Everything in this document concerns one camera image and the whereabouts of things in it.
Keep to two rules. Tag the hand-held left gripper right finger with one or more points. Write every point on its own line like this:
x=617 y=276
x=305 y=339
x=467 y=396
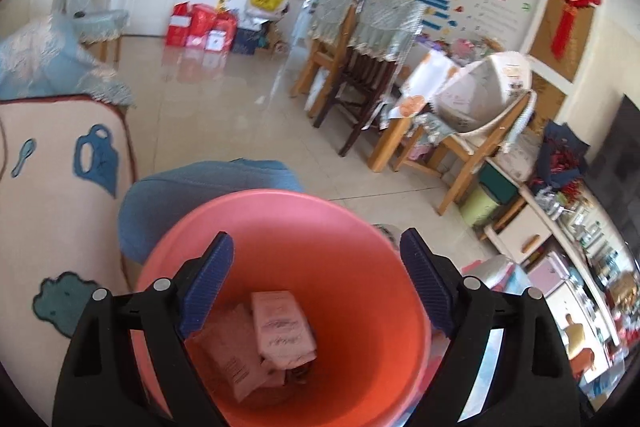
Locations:
x=427 y=287

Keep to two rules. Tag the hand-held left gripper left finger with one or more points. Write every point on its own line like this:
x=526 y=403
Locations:
x=207 y=287

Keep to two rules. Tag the long white barcode wrapper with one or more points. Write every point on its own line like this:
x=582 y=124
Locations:
x=235 y=357

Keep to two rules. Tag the pink plastic bin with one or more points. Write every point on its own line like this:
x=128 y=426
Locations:
x=350 y=282

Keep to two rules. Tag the white plastic wrapper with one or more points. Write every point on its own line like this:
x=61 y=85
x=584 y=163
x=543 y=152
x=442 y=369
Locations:
x=285 y=332

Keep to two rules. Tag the pale green bucket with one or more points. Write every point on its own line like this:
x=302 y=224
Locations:
x=477 y=207

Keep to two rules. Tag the person's leg in jeans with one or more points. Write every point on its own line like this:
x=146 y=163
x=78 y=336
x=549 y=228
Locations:
x=210 y=187

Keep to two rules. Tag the cream TV cabinet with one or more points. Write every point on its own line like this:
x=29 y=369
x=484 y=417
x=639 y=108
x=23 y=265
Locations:
x=520 y=227

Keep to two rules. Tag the dark green storage box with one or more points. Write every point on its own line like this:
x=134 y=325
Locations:
x=497 y=182

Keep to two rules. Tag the navy wrapped red bouquet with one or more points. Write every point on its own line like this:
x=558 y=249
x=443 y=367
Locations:
x=565 y=152

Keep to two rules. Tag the white printed chair cloth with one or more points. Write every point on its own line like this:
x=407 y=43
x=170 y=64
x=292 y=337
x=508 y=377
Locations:
x=480 y=97

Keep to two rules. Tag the white orange-print cloth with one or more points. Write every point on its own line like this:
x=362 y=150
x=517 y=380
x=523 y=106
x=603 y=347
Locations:
x=425 y=82

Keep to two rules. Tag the dark wooden dining chair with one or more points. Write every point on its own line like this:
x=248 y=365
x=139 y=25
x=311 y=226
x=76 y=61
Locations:
x=360 y=72

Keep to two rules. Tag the black television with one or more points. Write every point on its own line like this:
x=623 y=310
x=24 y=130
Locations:
x=630 y=167

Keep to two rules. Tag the dark blue box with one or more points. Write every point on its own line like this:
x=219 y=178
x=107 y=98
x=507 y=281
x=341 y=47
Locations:
x=246 y=42

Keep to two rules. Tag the red gift box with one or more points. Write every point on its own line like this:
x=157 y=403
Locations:
x=202 y=27
x=179 y=27
x=224 y=34

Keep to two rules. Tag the light wooden dining chair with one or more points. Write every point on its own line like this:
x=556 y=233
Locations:
x=320 y=57

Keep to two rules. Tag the brown cork board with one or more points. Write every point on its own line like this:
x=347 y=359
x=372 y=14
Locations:
x=545 y=37

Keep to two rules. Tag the blue lace sofa throw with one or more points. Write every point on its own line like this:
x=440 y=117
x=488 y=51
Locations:
x=45 y=57

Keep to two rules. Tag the lace covered chair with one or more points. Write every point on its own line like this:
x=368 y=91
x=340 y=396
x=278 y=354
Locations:
x=92 y=7

